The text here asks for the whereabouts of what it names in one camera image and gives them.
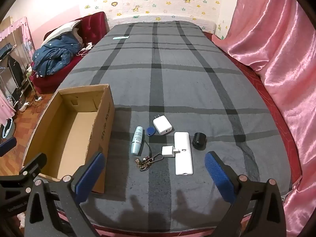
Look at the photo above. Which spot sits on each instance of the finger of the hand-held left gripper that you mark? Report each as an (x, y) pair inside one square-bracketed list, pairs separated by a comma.
[(32, 165), (7, 146)]

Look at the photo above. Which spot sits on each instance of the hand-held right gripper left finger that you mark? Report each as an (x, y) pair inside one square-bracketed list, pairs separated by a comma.
[(90, 175)]

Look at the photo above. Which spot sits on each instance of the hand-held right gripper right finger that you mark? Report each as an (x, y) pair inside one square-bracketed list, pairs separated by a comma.
[(217, 175)]

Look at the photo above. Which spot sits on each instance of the long white power bank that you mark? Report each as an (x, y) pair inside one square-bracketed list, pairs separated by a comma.
[(184, 163)]

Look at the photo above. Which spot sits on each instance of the black cylinder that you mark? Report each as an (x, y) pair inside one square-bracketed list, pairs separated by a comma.
[(199, 142)]

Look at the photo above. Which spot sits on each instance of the brown cardboard box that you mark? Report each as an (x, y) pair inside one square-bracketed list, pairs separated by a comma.
[(74, 128)]

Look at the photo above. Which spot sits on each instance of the small white charger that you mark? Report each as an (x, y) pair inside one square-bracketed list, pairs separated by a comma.
[(167, 151)]

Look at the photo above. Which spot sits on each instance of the light blue tube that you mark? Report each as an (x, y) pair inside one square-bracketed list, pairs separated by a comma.
[(137, 140)]

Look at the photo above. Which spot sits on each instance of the large white charger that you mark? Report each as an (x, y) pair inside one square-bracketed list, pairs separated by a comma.
[(161, 126)]

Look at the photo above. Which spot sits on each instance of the blue basin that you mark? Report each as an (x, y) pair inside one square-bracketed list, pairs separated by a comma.
[(8, 128)]

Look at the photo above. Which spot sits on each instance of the pink printed curtain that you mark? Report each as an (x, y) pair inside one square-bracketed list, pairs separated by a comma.
[(5, 111)]

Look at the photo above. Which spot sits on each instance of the white small appliance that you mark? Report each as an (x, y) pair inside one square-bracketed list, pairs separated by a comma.
[(24, 105)]

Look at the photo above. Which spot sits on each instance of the black box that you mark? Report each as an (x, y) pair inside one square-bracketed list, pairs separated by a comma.
[(18, 95)]

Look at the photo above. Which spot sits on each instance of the white power strip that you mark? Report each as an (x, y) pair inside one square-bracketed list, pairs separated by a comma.
[(89, 45), (38, 99)]

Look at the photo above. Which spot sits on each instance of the green metal rack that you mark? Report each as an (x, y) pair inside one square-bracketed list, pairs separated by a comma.
[(29, 79)]

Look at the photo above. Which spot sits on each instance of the blue key fob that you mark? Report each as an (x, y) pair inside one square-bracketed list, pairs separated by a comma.
[(150, 131)]

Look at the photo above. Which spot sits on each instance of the black hanging garment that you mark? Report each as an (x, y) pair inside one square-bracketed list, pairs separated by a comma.
[(14, 69)]

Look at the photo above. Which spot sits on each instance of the folded blue jeans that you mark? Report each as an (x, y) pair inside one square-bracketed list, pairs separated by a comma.
[(6, 50)]

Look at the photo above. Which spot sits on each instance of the blue star-print duvet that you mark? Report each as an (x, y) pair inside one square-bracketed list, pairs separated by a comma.
[(56, 56)]

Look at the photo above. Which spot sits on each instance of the pink scalloped wardrobe curtain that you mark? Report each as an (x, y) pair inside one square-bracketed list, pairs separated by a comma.
[(22, 27)]

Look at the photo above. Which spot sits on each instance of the white pillow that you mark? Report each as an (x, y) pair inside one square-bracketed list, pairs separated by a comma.
[(61, 29)]

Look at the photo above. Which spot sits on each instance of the brown garment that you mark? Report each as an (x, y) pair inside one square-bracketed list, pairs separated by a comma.
[(77, 35)]

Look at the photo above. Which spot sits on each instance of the white remote on bed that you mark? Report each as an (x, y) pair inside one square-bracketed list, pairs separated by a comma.
[(121, 37)]

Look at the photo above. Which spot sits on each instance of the pink satin curtain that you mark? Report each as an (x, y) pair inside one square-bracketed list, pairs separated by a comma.
[(284, 42)]

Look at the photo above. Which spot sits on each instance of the red sofa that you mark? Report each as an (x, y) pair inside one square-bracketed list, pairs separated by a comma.
[(93, 24)]

